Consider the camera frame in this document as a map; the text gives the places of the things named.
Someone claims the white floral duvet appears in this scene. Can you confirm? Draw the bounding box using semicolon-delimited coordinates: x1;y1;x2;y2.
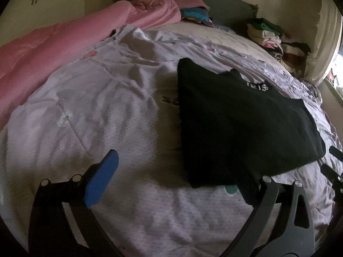
0;24;343;257

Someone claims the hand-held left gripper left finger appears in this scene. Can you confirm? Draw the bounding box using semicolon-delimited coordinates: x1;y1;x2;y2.
28;149;126;257

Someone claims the grey headboard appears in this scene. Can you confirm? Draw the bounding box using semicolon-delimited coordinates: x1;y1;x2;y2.
115;0;259;33

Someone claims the window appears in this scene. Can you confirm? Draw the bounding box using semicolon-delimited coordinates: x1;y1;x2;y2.
324;48;343;105

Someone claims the pink blanket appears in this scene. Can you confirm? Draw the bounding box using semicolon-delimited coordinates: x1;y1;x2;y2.
0;0;209;129

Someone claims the crumpled pale cloth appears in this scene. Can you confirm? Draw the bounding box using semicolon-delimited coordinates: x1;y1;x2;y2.
304;82;323;105

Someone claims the beige bed sheet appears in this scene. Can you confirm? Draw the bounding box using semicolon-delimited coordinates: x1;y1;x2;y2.
158;21;292;75

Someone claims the white curtain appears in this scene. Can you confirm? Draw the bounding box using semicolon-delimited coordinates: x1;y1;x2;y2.
304;0;343;86

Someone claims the pile of colourful clothes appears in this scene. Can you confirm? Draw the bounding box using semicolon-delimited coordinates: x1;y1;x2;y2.
180;7;213;27

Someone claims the stack of folded clothes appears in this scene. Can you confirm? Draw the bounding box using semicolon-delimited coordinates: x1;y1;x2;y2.
247;17;311;77

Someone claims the black sweater with orange cuffs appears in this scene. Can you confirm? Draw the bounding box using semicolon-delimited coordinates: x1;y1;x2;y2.
177;57;327;206

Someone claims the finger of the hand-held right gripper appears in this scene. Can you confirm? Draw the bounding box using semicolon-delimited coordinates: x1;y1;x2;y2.
320;164;343;201
329;146;343;162

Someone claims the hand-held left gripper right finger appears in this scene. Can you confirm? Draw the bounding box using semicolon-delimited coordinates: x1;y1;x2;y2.
222;176;315;257

